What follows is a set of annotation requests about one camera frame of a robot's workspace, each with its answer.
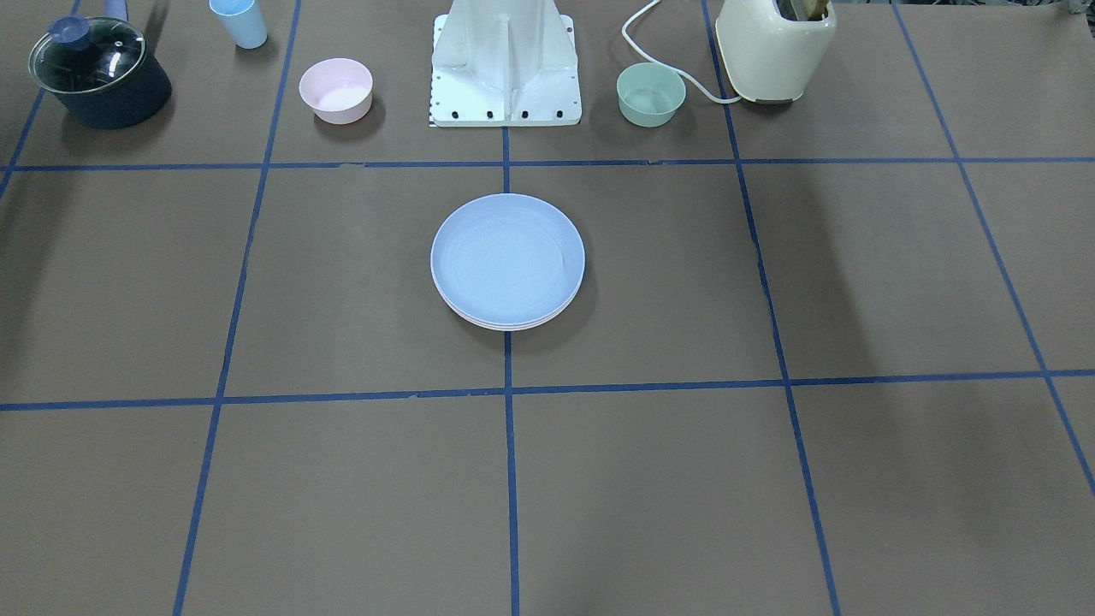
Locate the cream toaster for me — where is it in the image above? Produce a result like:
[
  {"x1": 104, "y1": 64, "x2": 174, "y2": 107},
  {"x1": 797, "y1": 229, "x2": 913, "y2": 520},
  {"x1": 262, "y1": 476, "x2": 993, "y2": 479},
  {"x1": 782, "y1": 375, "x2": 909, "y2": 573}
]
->
[{"x1": 714, "y1": 1, "x2": 838, "y2": 104}]

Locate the pink plate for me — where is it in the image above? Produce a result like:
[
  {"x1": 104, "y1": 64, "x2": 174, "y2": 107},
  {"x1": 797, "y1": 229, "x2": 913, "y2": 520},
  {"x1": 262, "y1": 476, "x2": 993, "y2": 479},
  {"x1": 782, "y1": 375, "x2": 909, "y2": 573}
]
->
[{"x1": 434, "y1": 278, "x2": 584, "y2": 332}]

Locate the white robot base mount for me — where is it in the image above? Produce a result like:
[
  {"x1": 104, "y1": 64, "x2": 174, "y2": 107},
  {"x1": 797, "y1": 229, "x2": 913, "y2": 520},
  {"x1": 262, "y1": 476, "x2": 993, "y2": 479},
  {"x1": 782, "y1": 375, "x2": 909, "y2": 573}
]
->
[{"x1": 428, "y1": 1, "x2": 583, "y2": 127}]

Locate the green bowl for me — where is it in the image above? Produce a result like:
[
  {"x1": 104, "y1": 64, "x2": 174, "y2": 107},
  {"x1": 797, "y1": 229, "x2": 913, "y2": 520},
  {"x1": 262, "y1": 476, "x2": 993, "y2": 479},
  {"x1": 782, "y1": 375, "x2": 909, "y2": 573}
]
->
[{"x1": 615, "y1": 62, "x2": 687, "y2": 128}]

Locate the pink bowl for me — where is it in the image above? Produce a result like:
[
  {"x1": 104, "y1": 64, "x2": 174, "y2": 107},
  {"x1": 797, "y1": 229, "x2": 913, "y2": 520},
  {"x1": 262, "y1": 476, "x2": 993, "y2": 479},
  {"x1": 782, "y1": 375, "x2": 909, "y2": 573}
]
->
[{"x1": 298, "y1": 57, "x2": 373, "y2": 125}]

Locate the dark blue pot with lid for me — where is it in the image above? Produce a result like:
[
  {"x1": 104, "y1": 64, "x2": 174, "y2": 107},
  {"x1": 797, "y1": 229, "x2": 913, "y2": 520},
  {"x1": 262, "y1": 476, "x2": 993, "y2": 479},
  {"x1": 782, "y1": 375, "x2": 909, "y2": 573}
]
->
[{"x1": 27, "y1": 1, "x2": 173, "y2": 130}]

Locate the blue plate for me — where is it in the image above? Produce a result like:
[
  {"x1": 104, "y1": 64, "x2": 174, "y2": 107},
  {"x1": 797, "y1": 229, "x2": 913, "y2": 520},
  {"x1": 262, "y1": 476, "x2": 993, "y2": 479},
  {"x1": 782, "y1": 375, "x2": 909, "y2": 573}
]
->
[{"x1": 430, "y1": 191, "x2": 586, "y2": 297}]

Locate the light blue cup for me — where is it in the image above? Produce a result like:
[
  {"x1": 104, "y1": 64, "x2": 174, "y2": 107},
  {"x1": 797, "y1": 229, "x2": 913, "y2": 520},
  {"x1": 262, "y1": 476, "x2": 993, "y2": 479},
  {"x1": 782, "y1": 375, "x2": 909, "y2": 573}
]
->
[{"x1": 209, "y1": 0, "x2": 269, "y2": 50}]

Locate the cream plate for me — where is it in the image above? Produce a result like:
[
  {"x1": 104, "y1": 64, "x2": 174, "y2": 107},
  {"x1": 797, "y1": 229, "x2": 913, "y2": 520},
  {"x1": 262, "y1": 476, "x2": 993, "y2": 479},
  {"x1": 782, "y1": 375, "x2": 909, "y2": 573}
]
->
[{"x1": 443, "y1": 297, "x2": 576, "y2": 332}]

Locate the white toaster cable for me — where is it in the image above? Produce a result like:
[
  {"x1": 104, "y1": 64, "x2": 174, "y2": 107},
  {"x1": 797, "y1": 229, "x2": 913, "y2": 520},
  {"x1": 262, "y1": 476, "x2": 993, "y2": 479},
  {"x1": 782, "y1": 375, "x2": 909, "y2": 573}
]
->
[{"x1": 621, "y1": 0, "x2": 742, "y2": 105}]

